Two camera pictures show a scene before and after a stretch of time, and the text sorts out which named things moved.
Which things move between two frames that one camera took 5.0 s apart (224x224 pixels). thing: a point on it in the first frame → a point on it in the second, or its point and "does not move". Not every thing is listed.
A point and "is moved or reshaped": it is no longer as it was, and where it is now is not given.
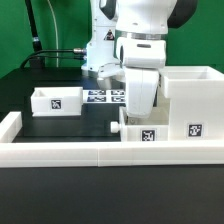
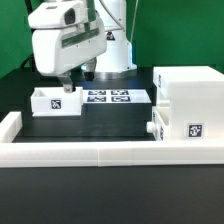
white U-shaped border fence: x=102 y=153 does not move
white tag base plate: x=104 y=96 does not move
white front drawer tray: x=151 y=129 is moved or reshaped
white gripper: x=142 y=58 → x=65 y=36
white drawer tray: x=57 y=101 does not move
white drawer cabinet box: x=195 y=102 does not move
